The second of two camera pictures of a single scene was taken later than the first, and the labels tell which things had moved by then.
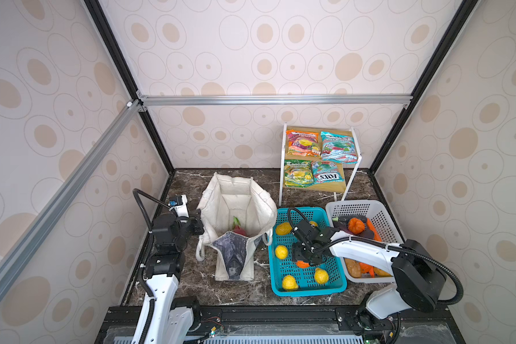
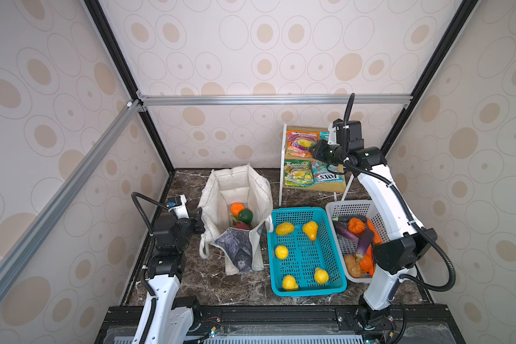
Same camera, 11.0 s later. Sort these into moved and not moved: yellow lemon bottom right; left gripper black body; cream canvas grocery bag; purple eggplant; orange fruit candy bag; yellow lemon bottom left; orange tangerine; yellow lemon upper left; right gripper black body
Moved: orange tangerine; right gripper black body; cream canvas grocery bag
Not moved: yellow lemon bottom left; purple eggplant; yellow lemon upper left; left gripper black body; yellow lemon bottom right; orange fruit candy bag
